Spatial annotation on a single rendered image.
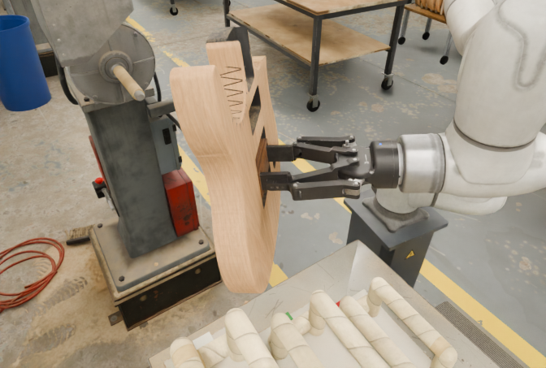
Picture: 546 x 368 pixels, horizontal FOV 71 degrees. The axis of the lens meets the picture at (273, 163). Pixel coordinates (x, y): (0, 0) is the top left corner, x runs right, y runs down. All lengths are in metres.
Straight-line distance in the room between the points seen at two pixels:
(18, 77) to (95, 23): 3.11
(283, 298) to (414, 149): 0.50
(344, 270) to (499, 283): 1.51
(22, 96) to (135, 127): 2.61
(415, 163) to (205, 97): 0.32
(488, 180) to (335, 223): 1.86
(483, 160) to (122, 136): 1.26
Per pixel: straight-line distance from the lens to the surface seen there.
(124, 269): 1.90
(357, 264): 1.01
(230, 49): 0.50
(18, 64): 3.96
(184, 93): 0.39
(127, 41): 1.25
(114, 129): 1.52
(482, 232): 2.64
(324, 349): 0.77
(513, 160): 0.58
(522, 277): 2.50
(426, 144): 0.59
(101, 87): 1.28
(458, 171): 0.59
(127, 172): 1.63
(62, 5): 0.90
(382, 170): 0.58
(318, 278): 0.97
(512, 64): 0.49
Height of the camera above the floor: 1.71
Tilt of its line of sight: 37 degrees down
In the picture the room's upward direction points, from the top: straight up
